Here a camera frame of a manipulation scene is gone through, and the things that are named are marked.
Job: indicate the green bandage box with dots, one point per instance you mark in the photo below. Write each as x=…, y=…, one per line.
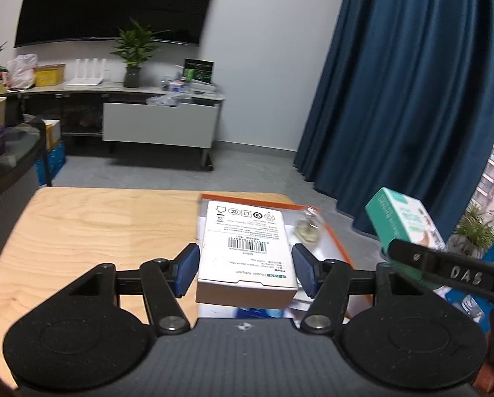
x=404, y=219

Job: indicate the outdoor potted plant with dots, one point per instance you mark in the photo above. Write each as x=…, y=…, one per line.
x=476, y=227

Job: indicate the black glass-top round table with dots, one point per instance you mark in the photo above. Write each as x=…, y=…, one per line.
x=19, y=149

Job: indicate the orange-edged white cardboard box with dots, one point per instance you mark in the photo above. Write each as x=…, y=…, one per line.
x=329, y=256

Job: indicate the long low cabinet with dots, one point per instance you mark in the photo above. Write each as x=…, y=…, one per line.
x=77, y=111

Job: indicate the white plastic bag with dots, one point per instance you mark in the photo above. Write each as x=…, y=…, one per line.
x=21, y=72

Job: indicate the white router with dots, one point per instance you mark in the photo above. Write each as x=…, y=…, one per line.
x=85, y=74

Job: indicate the yellow box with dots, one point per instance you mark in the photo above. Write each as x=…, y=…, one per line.
x=50, y=76

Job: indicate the blue curtain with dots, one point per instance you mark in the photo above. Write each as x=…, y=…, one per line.
x=396, y=91

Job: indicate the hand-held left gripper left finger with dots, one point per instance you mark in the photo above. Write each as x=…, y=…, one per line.
x=187, y=271

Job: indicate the black television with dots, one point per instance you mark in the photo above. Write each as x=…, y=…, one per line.
x=114, y=4

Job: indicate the potted plant in dark pot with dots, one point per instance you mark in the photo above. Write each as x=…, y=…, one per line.
x=133, y=58

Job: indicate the black and green box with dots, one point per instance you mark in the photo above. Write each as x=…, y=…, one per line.
x=199, y=70

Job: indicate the white and yellow carton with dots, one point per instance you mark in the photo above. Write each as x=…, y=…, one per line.
x=52, y=132

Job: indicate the blue crate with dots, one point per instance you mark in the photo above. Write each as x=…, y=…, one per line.
x=52, y=165

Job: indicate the cluster of small packages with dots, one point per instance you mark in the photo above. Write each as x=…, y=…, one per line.
x=189, y=87

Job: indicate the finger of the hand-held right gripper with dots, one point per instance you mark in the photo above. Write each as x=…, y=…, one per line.
x=458, y=273

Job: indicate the white power adapter box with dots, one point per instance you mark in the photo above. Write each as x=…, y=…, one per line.
x=247, y=252

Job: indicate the clear plastic bag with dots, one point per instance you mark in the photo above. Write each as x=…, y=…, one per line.
x=168, y=100

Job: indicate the clear liquid bottle white cap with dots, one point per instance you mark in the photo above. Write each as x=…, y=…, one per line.
x=309, y=229

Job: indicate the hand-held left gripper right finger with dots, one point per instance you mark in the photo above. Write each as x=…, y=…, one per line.
x=307, y=271

